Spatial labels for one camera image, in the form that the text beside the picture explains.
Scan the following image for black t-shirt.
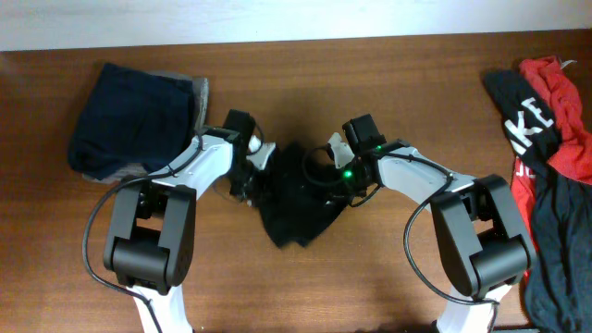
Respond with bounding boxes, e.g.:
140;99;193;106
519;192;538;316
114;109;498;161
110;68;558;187
256;142;347;248

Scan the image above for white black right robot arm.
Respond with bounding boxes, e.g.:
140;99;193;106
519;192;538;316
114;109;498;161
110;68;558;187
325;133;537;332

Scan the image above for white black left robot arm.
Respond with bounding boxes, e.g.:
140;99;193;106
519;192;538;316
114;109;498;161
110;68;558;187
104;128;276;332

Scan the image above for folded navy blue garment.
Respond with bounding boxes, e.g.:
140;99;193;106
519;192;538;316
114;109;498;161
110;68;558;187
67;63;195;180

